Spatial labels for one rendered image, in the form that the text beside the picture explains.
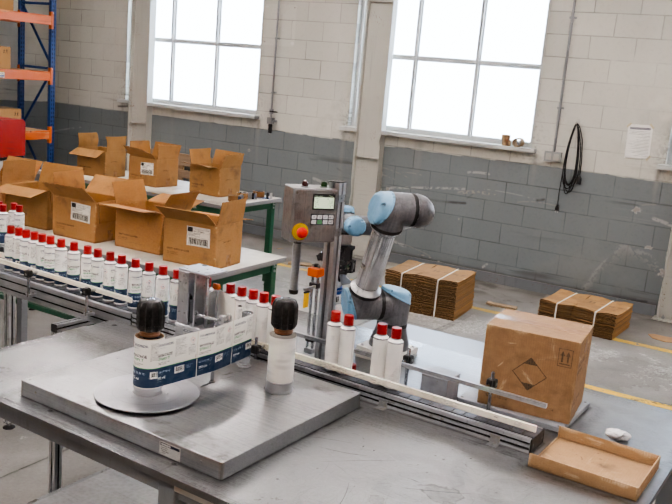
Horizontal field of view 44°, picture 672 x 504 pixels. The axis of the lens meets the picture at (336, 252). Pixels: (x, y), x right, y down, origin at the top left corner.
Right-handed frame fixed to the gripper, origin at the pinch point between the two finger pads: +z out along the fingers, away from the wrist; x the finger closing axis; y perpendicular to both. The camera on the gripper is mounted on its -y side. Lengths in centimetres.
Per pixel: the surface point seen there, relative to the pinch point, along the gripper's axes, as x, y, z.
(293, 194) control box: -51, 10, -45
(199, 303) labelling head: -61, -20, -2
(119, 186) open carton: 70, -188, -12
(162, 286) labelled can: -49, -48, -1
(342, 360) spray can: -54, 36, 7
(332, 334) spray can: -53, 31, -1
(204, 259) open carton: 60, -115, 17
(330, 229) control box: -40, 19, -33
